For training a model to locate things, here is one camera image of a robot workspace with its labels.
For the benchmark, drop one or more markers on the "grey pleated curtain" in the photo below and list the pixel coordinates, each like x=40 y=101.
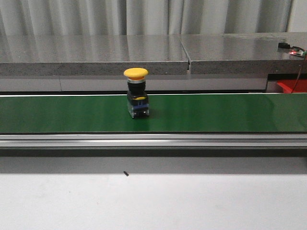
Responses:
x=143 y=17

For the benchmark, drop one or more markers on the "grey stone counter slab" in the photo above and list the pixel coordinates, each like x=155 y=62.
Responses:
x=94 y=55

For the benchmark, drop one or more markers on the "small green circuit board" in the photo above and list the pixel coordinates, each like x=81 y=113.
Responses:
x=298 y=52

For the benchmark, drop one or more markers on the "red plastic bin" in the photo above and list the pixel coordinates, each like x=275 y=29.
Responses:
x=289 y=86

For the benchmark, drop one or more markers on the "green conveyor belt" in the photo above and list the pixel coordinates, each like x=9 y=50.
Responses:
x=168 y=113

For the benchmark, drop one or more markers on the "aluminium conveyor side rail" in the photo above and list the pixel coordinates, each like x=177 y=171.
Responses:
x=155 y=140

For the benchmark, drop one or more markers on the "black plug connector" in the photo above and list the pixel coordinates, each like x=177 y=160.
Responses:
x=284 y=45

